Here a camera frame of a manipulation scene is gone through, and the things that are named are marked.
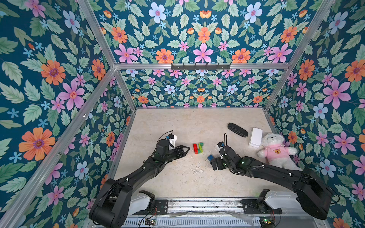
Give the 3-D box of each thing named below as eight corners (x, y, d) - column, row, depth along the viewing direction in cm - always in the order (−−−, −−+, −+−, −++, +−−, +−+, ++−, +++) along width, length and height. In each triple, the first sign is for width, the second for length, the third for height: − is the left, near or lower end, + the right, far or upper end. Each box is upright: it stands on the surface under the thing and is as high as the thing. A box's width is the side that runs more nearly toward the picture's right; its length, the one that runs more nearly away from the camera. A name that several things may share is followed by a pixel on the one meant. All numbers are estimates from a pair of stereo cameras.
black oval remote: (226, 127, 109) (226, 125, 107) (230, 123, 112) (230, 121, 110) (244, 139, 102) (245, 137, 100) (248, 134, 105) (249, 132, 103)
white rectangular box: (248, 145, 99) (250, 142, 95) (251, 129, 107) (253, 126, 104) (258, 148, 97) (261, 145, 93) (261, 133, 105) (263, 129, 102)
